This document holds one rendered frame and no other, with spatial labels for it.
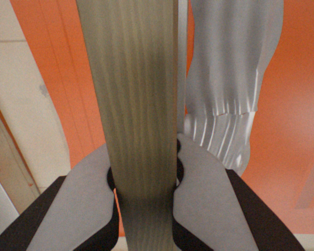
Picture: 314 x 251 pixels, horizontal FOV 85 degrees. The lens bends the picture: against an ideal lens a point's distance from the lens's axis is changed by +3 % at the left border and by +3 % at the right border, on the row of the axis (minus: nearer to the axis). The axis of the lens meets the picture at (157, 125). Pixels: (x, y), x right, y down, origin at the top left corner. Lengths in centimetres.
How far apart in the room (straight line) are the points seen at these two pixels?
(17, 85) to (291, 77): 25
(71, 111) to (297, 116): 23
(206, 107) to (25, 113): 18
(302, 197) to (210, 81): 21
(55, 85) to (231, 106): 17
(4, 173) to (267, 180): 29
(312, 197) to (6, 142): 37
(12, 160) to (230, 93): 23
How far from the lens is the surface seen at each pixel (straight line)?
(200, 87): 17
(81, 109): 19
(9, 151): 24
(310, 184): 30
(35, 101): 21
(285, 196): 30
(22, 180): 25
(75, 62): 18
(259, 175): 25
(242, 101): 18
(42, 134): 22
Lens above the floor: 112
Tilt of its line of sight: 64 degrees down
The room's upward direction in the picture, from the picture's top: 179 degrees clockwise
